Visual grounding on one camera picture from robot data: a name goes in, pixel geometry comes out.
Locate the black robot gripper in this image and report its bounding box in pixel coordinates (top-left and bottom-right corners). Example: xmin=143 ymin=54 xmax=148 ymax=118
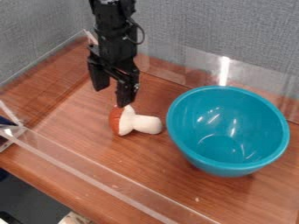
xmin=88 ymin=33 xmax=140 ymax=108

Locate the white brown toy mushroom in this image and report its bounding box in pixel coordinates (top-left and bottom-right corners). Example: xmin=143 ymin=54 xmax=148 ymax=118
xmin=108 ymin=105 xmax=163 ymax=136

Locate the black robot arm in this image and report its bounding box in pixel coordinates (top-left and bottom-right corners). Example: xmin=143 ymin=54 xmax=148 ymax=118
xmin=88 ymin=0 xmax=142 ymax=108

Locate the blue plastic bowl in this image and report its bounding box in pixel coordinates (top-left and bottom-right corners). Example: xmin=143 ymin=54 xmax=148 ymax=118
xmin=166 ymin=86 xmax=291 ymax=177

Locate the clear acrylic left barrier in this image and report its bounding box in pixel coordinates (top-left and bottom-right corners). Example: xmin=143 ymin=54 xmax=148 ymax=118
xmin=0 ymin=29 xmax=87 ymax=87

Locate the clear acrylic barrier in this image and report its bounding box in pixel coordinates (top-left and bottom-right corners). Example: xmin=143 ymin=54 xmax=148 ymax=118
xmin=0 ymin=100 xmax=219 ymax=224
xmin=83 ymin=28 xmax=299 ymax=125
xmin=0 ymin=29 xmax=87 ymax=87

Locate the clear acrylic back barrier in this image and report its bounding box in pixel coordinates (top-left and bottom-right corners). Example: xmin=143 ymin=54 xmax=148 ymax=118
xmin=83 ymin=28 xmax=299 ymax=125

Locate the clear acrylic front barrier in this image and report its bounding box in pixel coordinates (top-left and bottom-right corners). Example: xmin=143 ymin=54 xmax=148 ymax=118
xmin=0 ymin=100 xmax=219 ymax=224

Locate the clear acrylic corner bracket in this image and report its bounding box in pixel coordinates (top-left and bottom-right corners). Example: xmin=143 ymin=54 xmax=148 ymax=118
xmin=83 ymin=29 xmax=99 ymax=46

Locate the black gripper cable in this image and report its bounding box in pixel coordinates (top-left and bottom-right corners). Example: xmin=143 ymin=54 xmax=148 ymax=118
xmin=126 ymin=17 xmax=146 ymax=46

